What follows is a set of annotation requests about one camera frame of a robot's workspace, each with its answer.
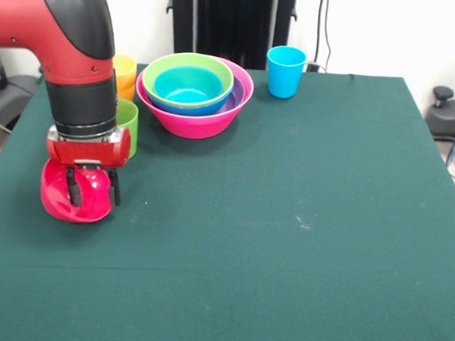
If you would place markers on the large pink bowl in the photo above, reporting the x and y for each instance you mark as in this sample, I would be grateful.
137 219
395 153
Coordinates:
203 128

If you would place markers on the blue cup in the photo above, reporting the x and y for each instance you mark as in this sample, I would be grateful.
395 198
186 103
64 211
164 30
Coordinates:
284 78

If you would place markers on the grey pedestal foot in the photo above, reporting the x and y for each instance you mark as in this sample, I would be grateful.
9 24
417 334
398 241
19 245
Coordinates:
447 119
12 93

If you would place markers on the green bowl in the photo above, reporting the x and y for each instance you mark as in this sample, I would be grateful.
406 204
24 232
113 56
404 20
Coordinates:
226 78

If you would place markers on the yellow cup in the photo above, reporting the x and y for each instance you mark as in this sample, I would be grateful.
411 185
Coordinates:
125 69

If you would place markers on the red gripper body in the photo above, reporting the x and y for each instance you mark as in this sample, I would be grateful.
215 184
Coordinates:
88 151

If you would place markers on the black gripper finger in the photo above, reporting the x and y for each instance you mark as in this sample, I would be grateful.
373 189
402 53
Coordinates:
115 192
75 194

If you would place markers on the small pink bowl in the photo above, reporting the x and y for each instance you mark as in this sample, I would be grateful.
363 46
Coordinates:
92 198

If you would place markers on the dark green tablecloth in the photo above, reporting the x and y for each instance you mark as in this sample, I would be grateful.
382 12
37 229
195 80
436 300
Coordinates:
222 291

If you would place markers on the purple bowl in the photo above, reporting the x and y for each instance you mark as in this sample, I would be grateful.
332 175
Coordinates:
236 99

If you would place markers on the large blue bowl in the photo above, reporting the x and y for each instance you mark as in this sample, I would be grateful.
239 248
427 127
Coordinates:
200 109

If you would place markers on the small translucent blue bowl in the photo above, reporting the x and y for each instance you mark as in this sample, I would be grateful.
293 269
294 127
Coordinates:
189 86

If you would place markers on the orange cup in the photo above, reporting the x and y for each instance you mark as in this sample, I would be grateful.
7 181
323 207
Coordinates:
127 94

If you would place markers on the green cup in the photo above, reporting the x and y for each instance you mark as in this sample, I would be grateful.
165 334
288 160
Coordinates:
129 117

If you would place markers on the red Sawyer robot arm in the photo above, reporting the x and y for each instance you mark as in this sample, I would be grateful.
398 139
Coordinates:
66 57

